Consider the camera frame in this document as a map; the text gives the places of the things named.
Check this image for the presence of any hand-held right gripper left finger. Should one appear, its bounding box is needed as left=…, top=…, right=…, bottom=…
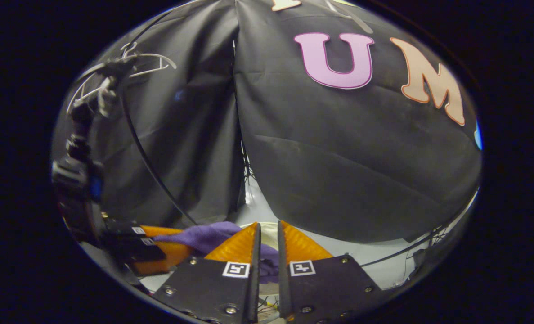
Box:
left=152, top=222, right=262, bottom=324

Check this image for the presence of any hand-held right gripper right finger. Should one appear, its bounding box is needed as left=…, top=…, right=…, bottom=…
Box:
left=277, top=220, right=384, bottom=324

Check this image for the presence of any purple ribbed shirt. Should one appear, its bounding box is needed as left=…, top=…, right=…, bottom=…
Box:
left=153, top=221, right=281, bottom=284

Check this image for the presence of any white plastic hanger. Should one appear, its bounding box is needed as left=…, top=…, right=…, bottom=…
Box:
left=67, top=67, right=114, bottom=113
left=121, top=43, right=177, bottom=79

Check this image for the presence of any black backdrop cloth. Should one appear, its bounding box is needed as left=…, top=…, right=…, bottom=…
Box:
left=51, top=0, right=482, bottom=243

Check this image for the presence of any black cable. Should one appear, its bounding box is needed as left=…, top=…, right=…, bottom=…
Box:
left=360, top=198, right=476, bottom=267

